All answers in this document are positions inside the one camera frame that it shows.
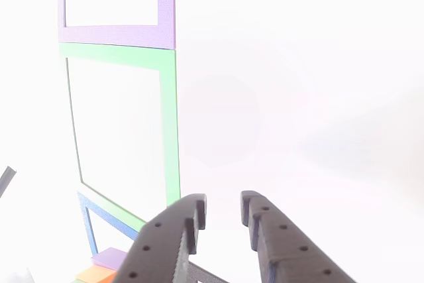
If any large purple cube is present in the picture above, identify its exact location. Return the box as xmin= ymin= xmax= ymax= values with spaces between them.
xmin=89 ymin=247 xmax=129 ymax=270

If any orange cube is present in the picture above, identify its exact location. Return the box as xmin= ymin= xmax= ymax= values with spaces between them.
xmin=75 ymin=264 xmax=119 ymax=283

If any dark grey tube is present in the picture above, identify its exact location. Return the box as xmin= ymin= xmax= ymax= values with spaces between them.
xmin=0 ymin=166 xmax=17 ymax=199

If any black square frame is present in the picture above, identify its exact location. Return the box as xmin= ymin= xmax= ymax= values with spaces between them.
xmin=188 ymin=261 xmax=229 ymax=283

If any green square frame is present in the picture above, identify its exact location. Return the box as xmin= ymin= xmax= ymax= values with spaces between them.
xmin=58 ymin=42 xmax=182 ymax=233

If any purple square frame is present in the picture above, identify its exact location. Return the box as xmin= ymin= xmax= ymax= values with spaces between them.
xmin=58 ymin=0 xmax=176 ymax=50

